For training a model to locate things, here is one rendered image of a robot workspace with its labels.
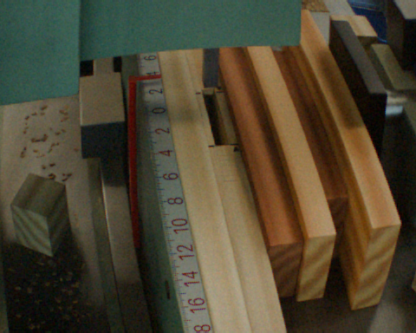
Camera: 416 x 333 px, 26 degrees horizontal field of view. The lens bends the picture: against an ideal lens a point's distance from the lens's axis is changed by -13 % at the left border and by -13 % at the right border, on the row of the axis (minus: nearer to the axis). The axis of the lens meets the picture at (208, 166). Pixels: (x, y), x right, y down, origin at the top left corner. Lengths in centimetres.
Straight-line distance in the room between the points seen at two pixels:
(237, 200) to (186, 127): 6
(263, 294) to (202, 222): 6
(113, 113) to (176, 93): 16
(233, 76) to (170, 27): 10
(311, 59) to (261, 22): 7
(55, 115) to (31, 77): 33
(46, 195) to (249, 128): 18
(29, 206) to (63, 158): 12
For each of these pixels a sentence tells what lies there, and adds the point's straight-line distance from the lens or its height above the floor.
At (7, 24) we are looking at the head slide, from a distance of 51.
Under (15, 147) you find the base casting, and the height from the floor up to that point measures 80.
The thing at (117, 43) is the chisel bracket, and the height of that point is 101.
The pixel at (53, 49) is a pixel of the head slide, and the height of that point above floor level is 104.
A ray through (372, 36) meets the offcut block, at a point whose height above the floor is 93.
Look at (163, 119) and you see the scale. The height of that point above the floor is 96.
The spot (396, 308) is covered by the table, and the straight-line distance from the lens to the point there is 57.
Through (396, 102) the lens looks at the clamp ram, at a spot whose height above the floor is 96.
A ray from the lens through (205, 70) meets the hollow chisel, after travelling 63.
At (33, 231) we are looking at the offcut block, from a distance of 72.
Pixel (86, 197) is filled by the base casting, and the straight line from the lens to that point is 78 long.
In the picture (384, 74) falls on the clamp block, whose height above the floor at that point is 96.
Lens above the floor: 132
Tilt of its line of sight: 40 degrees down
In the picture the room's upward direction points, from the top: 2 degrees clockwise
